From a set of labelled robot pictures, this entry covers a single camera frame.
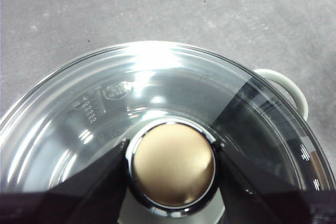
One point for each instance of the glass lid with green knob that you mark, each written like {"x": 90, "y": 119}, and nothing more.
{"x": 173, "y": 166}

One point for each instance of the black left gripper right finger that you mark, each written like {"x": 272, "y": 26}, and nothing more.
{"x": 267, "y": 205}

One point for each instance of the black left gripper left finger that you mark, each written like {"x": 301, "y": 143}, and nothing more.
{"x": 65, "y": 205}

